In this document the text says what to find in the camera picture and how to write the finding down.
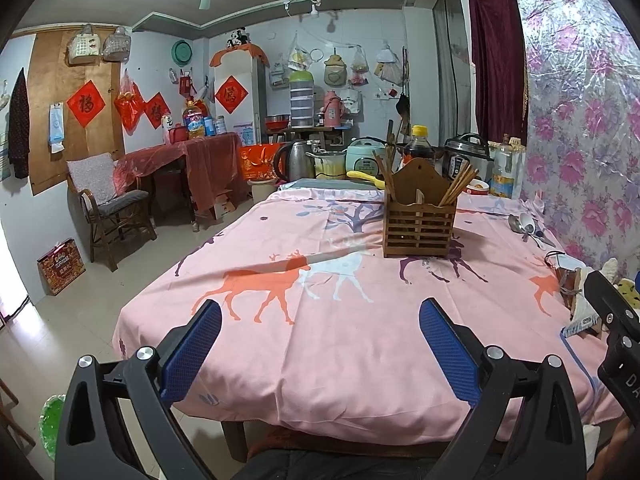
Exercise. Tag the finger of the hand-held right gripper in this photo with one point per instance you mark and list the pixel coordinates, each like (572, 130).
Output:
(607, 302)

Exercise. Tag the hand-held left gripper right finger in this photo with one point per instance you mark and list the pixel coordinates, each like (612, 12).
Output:
(445, 350)

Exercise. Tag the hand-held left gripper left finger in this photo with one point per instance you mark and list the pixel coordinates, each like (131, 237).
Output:
(192, 355)

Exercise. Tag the wooden chopstick holder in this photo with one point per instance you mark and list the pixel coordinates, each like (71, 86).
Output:
(420, 230)

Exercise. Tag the pile of wooden chopsticks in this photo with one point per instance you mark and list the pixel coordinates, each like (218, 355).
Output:
(457, 185)

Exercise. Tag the yellow spotted cloth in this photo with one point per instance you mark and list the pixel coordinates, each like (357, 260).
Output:
(629, 295)

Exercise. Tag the cream waffle towel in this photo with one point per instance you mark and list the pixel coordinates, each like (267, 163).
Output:
(582, 317)

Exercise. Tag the cream knit cloth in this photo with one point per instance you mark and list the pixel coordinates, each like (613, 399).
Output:
(609, 269)

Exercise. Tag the white face mask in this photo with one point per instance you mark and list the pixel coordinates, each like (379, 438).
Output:
(567, 261)

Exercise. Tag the metal spoon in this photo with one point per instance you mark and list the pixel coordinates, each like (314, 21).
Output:
(542, 239)

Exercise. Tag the pink deer print tablecloth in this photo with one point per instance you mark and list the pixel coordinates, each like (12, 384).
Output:
(350, 350)

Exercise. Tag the cardboard box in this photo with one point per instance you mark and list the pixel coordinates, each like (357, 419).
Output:
(221, 205)

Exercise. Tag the green bin bag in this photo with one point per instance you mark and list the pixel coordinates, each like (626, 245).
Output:
(52, 422)

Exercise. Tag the red printed box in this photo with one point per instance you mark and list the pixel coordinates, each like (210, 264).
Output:
(61, 267)

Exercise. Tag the red white bowl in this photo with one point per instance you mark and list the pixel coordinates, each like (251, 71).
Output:
(478, 187)

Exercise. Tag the clear cooking oil bottle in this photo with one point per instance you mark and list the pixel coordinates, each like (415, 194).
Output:
(506, 170)

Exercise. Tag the wooden armchair with cushion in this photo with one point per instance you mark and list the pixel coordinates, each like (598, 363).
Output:
(110, 205)

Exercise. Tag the beige plastic bucket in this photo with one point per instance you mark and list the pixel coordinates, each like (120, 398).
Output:
(262, 192)

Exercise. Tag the yellow plastic ladle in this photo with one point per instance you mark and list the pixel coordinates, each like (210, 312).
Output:
(365, 179)

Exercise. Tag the table with red cloth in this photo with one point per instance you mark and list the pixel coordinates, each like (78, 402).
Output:
(210, 165)

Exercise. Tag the silver black pressure cooker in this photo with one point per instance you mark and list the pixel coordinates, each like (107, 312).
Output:
(465, 157)

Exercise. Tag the floral plastic sheet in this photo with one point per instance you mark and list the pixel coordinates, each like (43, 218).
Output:
(580, 110)

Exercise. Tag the dark soy sauce bottle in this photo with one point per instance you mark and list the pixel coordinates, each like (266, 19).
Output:
(417, 150)

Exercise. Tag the red gift bag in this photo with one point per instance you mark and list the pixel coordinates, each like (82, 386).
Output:
(257, 162)

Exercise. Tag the grey folded cloth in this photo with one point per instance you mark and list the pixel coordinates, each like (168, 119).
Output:
(325, 184)

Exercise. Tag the white rice cooker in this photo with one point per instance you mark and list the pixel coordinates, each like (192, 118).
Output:
(365, 157)

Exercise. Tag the cream yellow pot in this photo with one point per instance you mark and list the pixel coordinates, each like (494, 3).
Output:
(327, 166)

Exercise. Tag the stainless steel kettle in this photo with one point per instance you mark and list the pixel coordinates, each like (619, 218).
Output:
(292, 160)

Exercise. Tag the blue white cans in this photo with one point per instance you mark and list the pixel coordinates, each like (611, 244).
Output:
(214, 126)

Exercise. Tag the large yellow oil bottle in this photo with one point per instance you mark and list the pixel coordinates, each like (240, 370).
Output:
(194, 122)

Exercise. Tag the small red diamond poster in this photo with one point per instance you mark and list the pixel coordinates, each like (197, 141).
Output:
(156, 110)

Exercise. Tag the red metal basin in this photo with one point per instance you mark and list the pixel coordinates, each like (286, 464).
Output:
(277, 122)

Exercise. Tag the black hanging ladle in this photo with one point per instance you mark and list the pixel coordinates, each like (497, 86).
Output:
(403, 102)

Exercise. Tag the white refrigerator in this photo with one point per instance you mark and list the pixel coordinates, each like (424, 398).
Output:
(255, 100)

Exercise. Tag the large red diamond poster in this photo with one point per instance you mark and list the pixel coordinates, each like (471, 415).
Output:
(231, 95)
(86, 103)

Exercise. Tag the blue white hanging packet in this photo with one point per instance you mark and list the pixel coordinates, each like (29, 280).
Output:
(57, 127)

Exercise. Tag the pink thermos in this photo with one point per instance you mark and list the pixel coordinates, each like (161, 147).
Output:
(332, 110)

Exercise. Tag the white tote bag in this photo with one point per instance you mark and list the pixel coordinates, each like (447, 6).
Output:
(352, 100)

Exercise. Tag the green lid stacked container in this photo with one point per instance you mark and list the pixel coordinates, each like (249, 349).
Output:
(302, 102)

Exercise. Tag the white plastic bag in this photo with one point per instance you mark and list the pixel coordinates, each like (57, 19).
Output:
(389, 67)

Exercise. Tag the dark hanging coat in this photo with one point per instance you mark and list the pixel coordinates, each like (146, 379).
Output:
(19, 125)

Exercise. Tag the plastic bag with red contents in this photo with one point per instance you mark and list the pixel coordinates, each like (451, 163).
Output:
(359, 70)

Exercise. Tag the beige hanging pouch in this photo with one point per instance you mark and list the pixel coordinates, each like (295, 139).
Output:
(335, 70)

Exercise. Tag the green round basin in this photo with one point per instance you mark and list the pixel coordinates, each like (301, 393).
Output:
(182, 52)

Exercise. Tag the orange cloth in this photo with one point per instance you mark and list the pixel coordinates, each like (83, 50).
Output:
(240, 55)

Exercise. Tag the brown wooden door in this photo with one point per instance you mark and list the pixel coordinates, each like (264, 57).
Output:
(50, 80)

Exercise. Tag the yellowish plastic bag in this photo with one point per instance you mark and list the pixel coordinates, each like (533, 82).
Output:
(298, 57)

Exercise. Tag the panda plush toy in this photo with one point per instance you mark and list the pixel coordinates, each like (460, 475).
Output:
(237, 39)

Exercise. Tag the clear hanging bag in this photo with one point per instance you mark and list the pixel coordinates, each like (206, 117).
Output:
(83, 47)
(116, 45)

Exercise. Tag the light bulb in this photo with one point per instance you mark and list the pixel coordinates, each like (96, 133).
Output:
(313, 11)

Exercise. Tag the red wall hanging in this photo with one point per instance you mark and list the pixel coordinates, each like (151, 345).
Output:
(186, 85)

